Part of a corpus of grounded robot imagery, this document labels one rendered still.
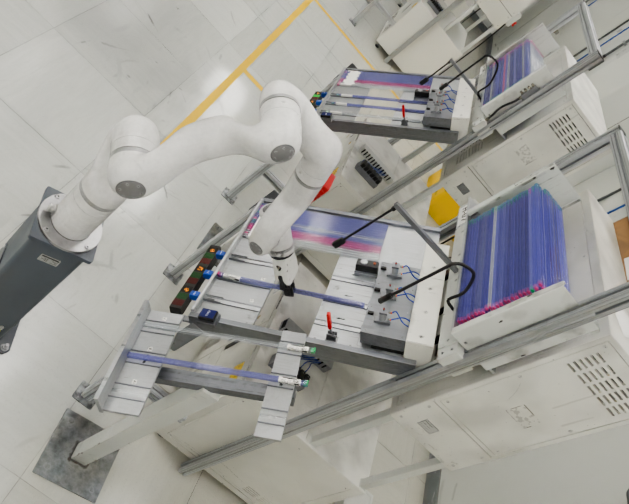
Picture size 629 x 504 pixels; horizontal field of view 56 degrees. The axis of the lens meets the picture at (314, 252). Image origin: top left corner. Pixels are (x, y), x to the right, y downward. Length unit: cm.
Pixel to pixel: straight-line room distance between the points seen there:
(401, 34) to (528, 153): 346
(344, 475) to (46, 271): 124
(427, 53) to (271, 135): 494
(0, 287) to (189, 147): 87
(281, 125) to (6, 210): 154
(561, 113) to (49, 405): 240
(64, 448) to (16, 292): 62
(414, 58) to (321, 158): 481
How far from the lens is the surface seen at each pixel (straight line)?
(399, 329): 179
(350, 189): 317
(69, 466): 239
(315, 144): 151
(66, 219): 177
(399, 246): 219
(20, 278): 201
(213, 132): 147
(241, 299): 195
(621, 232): 221
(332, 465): 228
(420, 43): 623
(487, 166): 301
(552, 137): 294
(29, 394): 241
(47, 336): 250
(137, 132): 157
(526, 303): 155
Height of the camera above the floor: 215
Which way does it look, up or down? 36 degrees down
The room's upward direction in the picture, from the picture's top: 58 degrees clockwise
